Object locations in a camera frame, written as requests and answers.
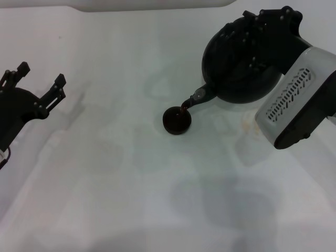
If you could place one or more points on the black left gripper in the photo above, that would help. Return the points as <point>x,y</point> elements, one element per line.
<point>13,113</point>

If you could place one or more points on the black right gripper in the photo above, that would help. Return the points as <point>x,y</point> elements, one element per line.
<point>286,47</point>

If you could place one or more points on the small dark brown teacup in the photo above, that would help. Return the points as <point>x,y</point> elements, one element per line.
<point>177,123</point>

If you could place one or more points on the white vented right wrist camera housing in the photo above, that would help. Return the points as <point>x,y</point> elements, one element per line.
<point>302,99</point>

